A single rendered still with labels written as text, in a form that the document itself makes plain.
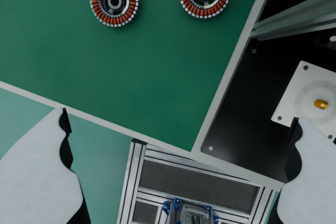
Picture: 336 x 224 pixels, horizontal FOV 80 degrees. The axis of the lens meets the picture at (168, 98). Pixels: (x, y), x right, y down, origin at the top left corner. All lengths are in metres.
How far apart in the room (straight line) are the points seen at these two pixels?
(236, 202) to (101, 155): 0.93
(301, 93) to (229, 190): 0.89
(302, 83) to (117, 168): 1.30
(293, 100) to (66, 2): 0.59
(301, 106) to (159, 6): 0.41
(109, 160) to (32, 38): 1.09
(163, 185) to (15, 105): 1.16
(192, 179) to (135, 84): 0.85
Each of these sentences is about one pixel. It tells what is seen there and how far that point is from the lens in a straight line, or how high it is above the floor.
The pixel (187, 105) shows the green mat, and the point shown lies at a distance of 0.53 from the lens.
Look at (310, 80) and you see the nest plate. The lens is 0.56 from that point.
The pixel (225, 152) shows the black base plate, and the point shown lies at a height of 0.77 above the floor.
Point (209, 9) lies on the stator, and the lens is 0.49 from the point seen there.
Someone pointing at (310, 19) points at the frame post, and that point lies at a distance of 0.29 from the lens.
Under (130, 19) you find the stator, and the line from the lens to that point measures 0.50.
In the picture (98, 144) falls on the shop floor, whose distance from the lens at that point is 1.53.
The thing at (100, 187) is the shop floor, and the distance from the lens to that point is 1.70.
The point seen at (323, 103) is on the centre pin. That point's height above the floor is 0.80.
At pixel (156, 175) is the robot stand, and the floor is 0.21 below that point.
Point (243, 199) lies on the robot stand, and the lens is 1.38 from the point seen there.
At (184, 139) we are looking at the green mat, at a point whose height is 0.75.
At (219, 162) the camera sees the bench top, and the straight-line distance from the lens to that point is 0.60.
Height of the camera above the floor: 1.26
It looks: 77 degrees down
